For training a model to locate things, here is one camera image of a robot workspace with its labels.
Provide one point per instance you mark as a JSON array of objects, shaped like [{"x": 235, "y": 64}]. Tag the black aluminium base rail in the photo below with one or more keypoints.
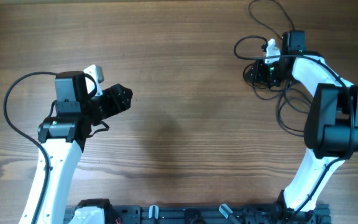
[{"x": 194, "y": 214}]

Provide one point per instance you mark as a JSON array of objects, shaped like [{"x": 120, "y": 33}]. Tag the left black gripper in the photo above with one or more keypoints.
[{"x": 116, "y": 100}]

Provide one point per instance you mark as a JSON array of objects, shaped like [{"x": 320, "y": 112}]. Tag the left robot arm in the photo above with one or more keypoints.
[{"x": 63, "y": 138}]

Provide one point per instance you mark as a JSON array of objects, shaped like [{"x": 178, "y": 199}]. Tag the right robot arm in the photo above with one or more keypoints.
[{"x": 331, "y": 129}]

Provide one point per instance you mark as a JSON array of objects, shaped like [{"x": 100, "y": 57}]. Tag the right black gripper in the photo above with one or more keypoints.
[{"x": 257, "y": 77}]

